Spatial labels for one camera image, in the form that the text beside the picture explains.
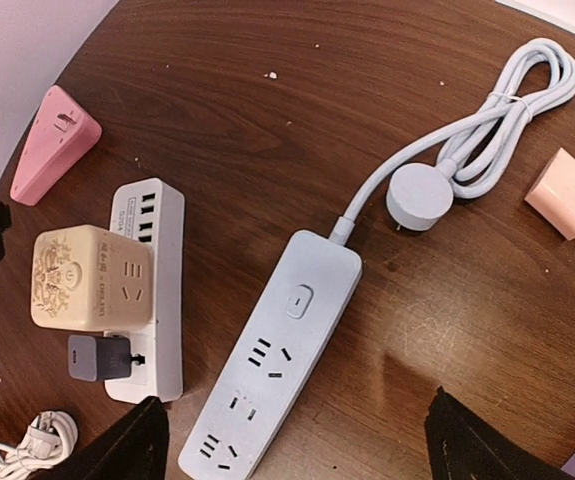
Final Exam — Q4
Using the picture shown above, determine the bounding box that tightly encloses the small pink charger plug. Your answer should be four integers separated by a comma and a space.
524, 148, 575, 241

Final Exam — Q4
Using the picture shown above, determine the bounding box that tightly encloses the white power strip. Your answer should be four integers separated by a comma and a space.
104, 178, 185, 404

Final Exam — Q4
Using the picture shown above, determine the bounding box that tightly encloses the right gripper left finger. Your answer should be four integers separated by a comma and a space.
32, 396, 169, 480

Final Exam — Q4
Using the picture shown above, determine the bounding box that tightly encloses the light blue power strip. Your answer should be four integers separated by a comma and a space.
178, 230, 363, 479

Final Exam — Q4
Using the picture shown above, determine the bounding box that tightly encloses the black plug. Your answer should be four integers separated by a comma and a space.
68, 334, 146, 382

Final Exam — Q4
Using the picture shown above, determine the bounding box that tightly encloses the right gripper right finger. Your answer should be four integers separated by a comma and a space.
424, 387, 574, 480

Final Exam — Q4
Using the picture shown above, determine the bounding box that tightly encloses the beige cube charger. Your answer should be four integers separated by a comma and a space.
30, 225, 154, 332

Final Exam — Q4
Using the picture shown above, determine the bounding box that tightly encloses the pink triangular power strip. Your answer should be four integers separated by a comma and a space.
10, 85, 102, 206

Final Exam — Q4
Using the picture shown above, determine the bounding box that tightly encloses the white cable of white strip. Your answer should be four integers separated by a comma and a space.
0, 409, 81, 480

